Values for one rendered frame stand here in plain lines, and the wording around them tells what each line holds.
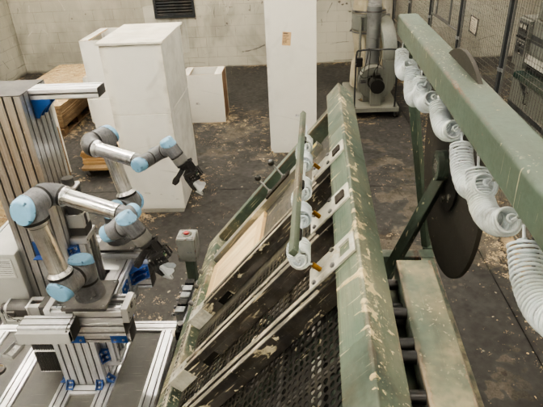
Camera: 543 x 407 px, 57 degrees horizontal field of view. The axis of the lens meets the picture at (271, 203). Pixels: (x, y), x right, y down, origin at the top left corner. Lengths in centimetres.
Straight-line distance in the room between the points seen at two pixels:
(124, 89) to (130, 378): 264
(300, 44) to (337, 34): 454
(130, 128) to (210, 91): 272
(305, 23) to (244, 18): 458
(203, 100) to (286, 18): 216
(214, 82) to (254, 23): 325
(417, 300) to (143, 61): 385
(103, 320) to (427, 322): 183
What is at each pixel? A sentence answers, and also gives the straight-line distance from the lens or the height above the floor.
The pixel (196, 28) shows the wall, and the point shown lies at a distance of 1068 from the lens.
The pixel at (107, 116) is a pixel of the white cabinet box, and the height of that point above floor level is 48.
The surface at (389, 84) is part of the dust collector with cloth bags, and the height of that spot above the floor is 42.
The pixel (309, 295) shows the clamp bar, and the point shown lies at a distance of 154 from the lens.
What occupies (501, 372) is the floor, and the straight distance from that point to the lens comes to 376.
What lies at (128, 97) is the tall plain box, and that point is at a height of 126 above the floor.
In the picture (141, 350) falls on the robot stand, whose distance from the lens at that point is 355.
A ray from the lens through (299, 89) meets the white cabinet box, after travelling 620.
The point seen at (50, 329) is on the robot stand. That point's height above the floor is 95.
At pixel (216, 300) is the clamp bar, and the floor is 107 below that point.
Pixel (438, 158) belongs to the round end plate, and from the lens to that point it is 185.
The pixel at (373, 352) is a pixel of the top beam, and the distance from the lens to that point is 110.
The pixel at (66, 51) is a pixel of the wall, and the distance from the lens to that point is 1156.
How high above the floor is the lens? 265
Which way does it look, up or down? 30 degrees down
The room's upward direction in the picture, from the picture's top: 3 degrees counter-clockwise
